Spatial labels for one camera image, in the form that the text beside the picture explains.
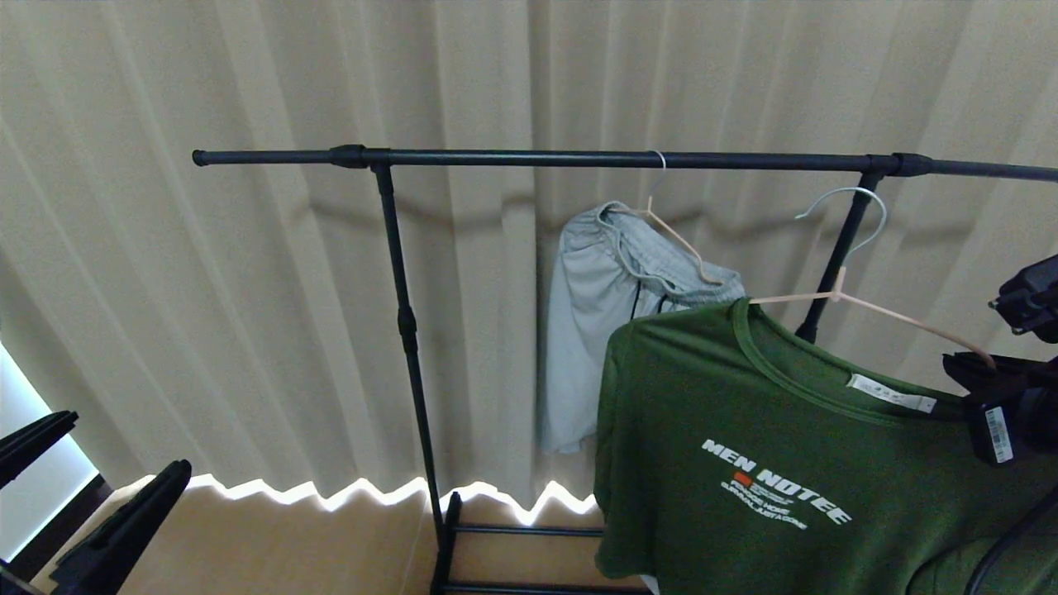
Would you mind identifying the black clothes rack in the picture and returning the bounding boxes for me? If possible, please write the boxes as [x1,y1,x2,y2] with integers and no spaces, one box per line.
[192,145,1058,595]

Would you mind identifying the pink clothes hanger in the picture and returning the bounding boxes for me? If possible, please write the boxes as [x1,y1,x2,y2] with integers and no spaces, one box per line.
[748,187,998,370]
[608,151,728,286]

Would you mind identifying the green garment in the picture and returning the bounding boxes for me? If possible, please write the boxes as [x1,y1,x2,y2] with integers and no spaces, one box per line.
[593,297,1058,595]

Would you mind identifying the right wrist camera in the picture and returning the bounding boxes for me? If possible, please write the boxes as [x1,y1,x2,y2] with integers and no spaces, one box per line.
[989,255,1058,344]

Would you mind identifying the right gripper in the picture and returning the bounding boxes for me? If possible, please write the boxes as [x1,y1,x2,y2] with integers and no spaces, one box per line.
[963,384,1058,468]

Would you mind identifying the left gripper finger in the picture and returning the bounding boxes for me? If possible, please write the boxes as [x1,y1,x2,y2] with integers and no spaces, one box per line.
[0,411,79,490]
[50,459,193,595]

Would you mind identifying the black cable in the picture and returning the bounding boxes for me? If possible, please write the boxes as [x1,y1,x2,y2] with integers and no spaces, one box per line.
[963,488,1058,595]

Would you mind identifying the beige curtain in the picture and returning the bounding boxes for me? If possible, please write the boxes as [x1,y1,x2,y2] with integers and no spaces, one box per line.
[0,0,1058,526]

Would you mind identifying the pale grey shorts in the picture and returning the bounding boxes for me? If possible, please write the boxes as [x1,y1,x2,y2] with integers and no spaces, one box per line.
[539,201,747,455]

